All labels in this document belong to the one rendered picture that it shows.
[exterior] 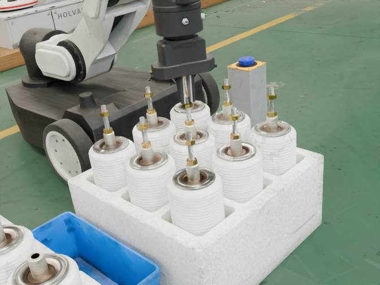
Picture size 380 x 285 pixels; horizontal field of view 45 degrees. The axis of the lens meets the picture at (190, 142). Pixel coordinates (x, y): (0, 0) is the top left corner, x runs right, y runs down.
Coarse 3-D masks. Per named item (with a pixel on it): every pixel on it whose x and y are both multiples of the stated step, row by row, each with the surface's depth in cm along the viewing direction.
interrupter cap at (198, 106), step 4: (176, 104) 110; (180, 104) 111; (196, 104) 110; (200, 104) 109; (204, 104) 109; (176, 108) 108; (180, 108) 108; (184, 108) 109; (196, 108) 107; (200, 108) 107; (176, 112) 107; (180, 112) 106; (184, 112) 105; (192, 112) 105; (196, 112) 106
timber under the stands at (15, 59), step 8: (208, 0) 368; (216, 0) 376; (224, 0) 384; (144, 16) 322; (152, 16) 327; (144, 24) 323; (0, 48) 272; (0, 56) 252; (8, 56) 254; (16, 56) 258; (0, 64) 252; (8, 64) 255; (16, 64) 259
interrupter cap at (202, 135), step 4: (196, 128) 96; (200, 128) 96; (180, 132) 96; (184, 132) 96; (196, 132) 95; (200, 132) 95; (204, 132) 95; (208, 132) 94; (176, 136) 94; (180, 136) 94; (184, 136) 94; (200, 136) 93; (204, 136) 93; (208, 136) 92; (176, 140) 93; (180, 140) 92; (196, 140) 91; (200, 140) 91; (204, 140) 91; (180, 144) 91; (184, 144) 90; (196, 144) 90
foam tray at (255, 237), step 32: (320, 160) 96; (96, 192) 92; (128, 192) 92; (288, 192) 89; (320, 192) 99; (96, 224) 96; (128, 224) 86; (160, 224) 80; (224, 224) 78; (256, 224) 83; (288, 224) 92; (160, 256) 82; (192, 256) 74; (224, 256) 78; (256, 256) 86
